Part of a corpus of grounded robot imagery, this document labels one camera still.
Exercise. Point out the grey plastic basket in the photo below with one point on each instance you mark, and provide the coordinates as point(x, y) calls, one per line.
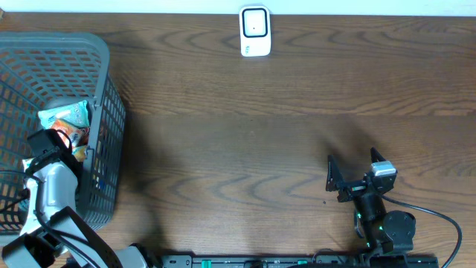
point(41, 70)

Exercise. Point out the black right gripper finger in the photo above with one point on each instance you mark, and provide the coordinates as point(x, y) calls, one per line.
point(376, 155)
point(334, 177)

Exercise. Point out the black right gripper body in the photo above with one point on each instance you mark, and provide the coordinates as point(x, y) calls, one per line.
point(353, 189)

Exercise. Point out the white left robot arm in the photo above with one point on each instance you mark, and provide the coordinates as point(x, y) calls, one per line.
point(53, 227)

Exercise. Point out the orange small box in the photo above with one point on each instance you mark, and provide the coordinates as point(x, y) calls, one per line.
point(71, 135)

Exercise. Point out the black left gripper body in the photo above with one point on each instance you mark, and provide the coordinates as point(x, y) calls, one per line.
point(79, 173)

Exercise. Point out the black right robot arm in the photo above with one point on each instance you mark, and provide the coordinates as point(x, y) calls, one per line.
point(387, 232)

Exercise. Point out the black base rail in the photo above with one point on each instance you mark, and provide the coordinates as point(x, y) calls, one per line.
point(323, 259)

